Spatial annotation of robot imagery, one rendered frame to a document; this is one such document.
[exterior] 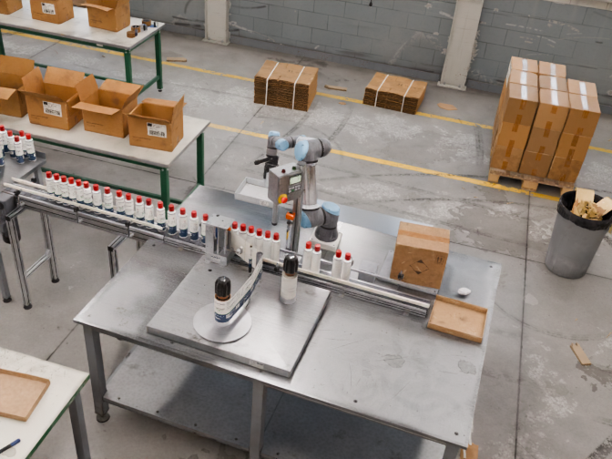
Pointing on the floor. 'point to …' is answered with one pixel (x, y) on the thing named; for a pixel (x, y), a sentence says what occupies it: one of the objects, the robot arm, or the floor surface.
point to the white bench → (39, 423)
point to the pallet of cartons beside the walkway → (542, 126)
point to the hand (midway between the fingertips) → (264, 183)
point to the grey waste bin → (571, 249)
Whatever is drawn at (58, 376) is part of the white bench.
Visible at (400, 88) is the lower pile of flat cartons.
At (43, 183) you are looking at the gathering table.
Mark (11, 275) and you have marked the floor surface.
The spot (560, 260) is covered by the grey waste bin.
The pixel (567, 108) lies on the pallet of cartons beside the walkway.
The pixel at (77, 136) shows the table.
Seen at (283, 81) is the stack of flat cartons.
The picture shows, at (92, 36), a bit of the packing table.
